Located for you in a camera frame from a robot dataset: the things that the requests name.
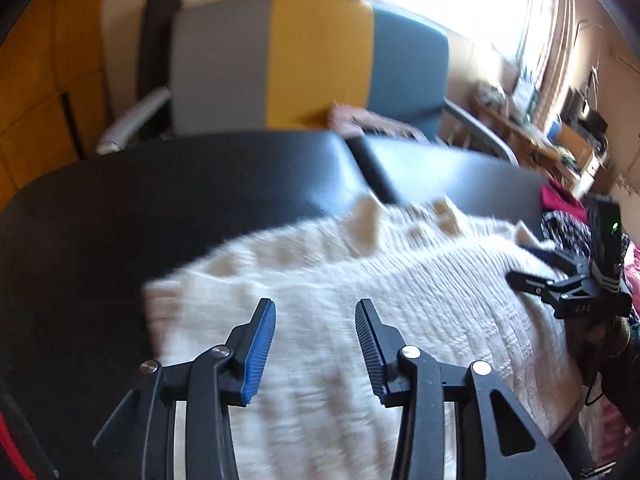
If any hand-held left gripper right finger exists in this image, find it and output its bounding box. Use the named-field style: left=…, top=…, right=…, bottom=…
left=354, top=298, right=573, bottom=480

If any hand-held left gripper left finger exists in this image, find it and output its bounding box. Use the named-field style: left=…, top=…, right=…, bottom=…
left=92, top=298, right=277, bottom=480

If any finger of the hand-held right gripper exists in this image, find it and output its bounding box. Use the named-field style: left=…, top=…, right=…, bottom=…
left=506, top=271, right=568, bottom=307
left=520, top=246, right=587, bottom=277

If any white knit sweater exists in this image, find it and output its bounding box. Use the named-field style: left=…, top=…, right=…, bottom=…
left=142, top=194, right=601, bottom=480

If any leopard print garment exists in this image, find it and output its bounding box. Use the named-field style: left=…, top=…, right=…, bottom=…
left=542, top=210, right=640, bottom=321

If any dark red garment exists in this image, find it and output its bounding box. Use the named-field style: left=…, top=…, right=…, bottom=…
left=540, top=177, right=588, bottom=211

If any white cabinet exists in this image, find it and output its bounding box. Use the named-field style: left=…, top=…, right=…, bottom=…
left=580, top=150, right=608, bottom=186

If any wooden desk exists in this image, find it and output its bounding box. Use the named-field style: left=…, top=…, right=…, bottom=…
left=470, top=95, right=566, bottom=161

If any black appliance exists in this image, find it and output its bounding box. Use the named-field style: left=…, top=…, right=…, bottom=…
left=565, top=87, right=608, bottom=136

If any pink printed cushion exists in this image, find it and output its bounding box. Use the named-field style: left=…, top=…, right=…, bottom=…
left=325, top=102, right=436, bottom=143

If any window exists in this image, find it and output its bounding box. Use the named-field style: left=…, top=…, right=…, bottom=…
left=370, top=0, right=556, bottom=76

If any grey yellow blue armchair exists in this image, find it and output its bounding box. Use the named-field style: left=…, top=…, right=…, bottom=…
left=95, top=0, right=521, bottom=166

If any black board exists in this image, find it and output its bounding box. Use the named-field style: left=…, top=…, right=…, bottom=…
left=136, top=0, right=182, bottom=141

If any wooden wardrobe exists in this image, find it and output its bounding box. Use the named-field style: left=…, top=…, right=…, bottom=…
left=0, top=0, right=111, bottom=201

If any black cable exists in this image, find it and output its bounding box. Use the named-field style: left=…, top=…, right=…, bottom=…
left=582, top=360, right=608, bottom=406

